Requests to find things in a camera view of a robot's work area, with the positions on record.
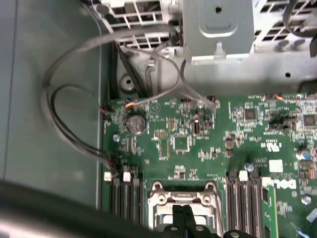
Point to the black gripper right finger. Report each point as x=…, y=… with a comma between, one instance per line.
x=188, y=215

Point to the silver coin battery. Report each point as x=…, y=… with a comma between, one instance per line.
x=136, y=124

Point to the metal socket cover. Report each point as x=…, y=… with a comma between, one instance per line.
x=203, y=208

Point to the green RAM stick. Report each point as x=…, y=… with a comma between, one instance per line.
x=270, y=210

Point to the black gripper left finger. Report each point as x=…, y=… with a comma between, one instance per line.
x=178, y=215

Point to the green motherboard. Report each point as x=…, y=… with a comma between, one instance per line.
x=220, y=134

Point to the black grey PC case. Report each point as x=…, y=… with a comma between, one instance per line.
x=24, y=74

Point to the CPU socket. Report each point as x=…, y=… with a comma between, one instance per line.
x=161, y=198

